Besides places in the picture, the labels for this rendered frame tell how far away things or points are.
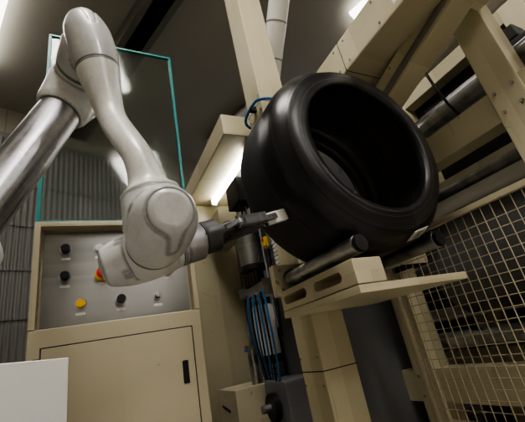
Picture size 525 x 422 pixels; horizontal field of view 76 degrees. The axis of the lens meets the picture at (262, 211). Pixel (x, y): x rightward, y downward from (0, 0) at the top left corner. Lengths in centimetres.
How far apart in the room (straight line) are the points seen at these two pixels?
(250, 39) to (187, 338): 130
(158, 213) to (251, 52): 124
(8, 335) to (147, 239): 335
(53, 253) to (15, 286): 250
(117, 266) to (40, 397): 26
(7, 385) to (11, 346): 334
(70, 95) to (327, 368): 104
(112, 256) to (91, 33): 54
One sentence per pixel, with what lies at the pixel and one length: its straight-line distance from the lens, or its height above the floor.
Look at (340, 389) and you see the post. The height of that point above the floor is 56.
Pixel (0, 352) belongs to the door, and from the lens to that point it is 381.
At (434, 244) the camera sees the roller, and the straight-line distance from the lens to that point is 102.
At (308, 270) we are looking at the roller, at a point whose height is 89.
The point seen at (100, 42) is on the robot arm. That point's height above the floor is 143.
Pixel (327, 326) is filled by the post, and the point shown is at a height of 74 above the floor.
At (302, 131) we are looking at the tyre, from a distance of 88.
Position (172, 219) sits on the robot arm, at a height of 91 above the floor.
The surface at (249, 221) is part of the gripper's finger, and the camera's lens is 76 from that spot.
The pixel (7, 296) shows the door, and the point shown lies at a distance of 388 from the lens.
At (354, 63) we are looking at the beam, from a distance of 144.
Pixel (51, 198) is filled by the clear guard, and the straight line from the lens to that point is 149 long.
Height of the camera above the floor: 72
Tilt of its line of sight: 22 degrees up
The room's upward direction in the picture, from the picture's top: 11 degrees counter-clockwise
